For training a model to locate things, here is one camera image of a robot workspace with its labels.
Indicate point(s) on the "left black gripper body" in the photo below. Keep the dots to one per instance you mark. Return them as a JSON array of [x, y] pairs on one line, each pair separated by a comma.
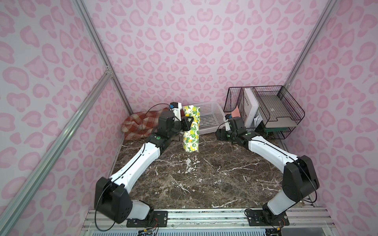
[[185, 123]]

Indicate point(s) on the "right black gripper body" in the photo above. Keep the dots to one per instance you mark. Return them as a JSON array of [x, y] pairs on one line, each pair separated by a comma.
[[231, 126]]

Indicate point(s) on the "lemon print skirt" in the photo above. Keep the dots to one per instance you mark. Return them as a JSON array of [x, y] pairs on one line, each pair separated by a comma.
[[191, 137]]

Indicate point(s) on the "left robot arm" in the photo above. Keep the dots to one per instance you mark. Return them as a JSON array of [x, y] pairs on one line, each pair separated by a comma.
[[112, 195]]

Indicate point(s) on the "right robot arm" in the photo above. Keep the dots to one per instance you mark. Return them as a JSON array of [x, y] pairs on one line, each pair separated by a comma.
[[299, 176]]

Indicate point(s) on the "pink folder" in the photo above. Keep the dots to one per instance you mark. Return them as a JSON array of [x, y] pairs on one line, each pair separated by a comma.
[[235, 113]]

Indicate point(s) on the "white plastic basket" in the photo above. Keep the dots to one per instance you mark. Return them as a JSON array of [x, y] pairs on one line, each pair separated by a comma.
[[211, 117]]

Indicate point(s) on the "white book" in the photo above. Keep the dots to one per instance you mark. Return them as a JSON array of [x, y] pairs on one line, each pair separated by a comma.
[[250, 107]]

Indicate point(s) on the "red plaid skirt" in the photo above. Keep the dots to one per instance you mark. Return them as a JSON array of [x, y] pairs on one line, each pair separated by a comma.
[[140, 125]]

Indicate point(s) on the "grey paper tray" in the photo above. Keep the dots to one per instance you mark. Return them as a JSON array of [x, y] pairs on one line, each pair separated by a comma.
[[277, 113]]

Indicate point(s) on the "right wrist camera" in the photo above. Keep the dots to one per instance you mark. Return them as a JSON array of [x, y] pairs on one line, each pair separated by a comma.
[[227, 126]]

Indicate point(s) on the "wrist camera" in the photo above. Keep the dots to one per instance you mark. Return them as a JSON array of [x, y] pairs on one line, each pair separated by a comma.
[[176, 107], [227, 126]]

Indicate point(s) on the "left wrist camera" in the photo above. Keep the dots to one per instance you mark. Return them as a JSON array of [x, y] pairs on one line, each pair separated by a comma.
[[176, 107]]

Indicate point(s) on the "black wire desk organizer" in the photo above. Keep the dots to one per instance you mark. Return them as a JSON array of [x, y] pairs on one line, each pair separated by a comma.
[[234, 98]]

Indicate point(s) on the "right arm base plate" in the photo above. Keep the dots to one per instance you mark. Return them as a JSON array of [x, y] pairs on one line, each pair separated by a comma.
[[263, 217]]

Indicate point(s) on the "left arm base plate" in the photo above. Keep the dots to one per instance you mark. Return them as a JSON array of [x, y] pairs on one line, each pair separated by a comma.
[[155, 218]]

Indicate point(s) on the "aluminium frame rail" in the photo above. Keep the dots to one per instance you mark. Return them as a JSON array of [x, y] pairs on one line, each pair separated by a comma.
[[306, 221]]

